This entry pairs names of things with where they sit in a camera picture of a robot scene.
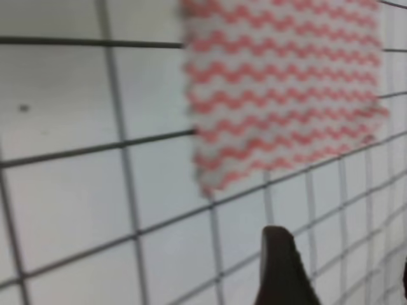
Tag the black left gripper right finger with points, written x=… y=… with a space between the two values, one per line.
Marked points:
x=405 y=273

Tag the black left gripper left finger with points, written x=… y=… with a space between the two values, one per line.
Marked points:
x=283 y=279

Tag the pink wavy striped towel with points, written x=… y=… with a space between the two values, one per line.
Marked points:
x=273 y=85

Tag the white black-grid tablecloth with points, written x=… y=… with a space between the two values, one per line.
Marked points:
x=98 y=200

